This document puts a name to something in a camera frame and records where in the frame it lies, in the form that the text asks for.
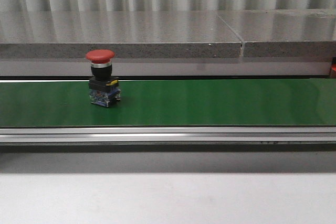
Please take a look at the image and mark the red mushroom push button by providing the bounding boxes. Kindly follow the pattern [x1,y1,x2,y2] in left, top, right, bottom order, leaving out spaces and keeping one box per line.
[86,49,121,108]

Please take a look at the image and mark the grey speckled stone slab left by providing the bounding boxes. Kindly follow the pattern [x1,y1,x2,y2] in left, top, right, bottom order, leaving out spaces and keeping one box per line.
[1,11,241,60]

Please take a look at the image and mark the grey speckled stone slab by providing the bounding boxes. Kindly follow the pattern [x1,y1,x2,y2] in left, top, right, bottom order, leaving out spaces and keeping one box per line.
[218,9,335,61]
[1,11,241,60]

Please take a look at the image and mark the green conveyor belt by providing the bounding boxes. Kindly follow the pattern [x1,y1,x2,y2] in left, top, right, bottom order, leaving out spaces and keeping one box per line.
[1,78,335,127]

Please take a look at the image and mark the grey speckled stone slab right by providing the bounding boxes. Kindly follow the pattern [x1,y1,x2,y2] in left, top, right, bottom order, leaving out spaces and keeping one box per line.
[218,9,335,61]

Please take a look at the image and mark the aluminium conveyor frame rail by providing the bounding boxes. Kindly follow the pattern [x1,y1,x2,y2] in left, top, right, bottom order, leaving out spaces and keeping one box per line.
[1,126,335,146]

